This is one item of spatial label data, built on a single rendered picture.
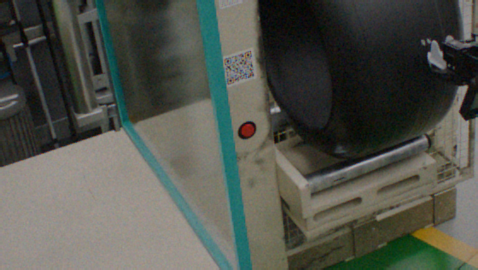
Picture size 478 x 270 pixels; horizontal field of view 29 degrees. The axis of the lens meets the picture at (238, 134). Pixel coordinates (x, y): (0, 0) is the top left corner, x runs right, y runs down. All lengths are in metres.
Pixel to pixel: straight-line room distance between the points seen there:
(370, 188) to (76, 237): 0.89
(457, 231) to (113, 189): 2.01
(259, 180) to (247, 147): 0.10
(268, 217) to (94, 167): 0.67
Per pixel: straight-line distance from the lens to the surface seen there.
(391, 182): 2.19
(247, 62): 1.96
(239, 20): 1.91
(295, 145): 2.43
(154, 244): 1.43
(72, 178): 1.62
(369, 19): 1.86
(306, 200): 2.06
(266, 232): 2.22
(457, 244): 3.34
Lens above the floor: 2.16
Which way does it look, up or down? 33 degrees down
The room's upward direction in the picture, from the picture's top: 8 degrees counter-clockwise
